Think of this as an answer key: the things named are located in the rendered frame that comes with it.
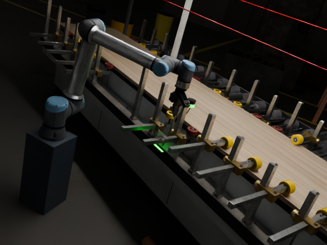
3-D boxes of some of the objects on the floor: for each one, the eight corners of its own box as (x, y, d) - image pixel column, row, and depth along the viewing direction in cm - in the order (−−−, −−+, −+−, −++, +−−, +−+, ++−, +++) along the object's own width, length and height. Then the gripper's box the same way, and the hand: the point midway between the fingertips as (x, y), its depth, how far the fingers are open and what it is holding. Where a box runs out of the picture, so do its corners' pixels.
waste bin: (105, 34, 816) (110, 10, 794) (92, 34, 782) (96, 9, 759) (92, 28, 835) (97, 5, 813) (79, 28, 801) (82, 4, 778)
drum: (118, 58, 671) (126, 23, 643) (100, 50, 686) (107, 15, 658) (131, 56, 708) (138, 22, 680) (113, 48, 722) (120, 15, 694)
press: (232, 77, 770) (282, -62, 656) (246, 68, 880) (291, -52, 765) (299, 103, 724) (366, -42, 609) (305, 90, 833) (363, -34, 718)
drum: (163, 43, 883) (170, 16, 854) (147, 38, 896) (154, 10, 867) (170, 42, 921) (177, 15, 892) (155, 37, 934) (162, 10, 905)
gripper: (182, 83, 232) (173, 112, 241) (172, 83, 226) (163, 113, 235) (190, 89, 227) (181, 118, 235) (179, 89, 221) (171, 118, 230)
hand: (175, 115), depth 233 cm, fingers closed
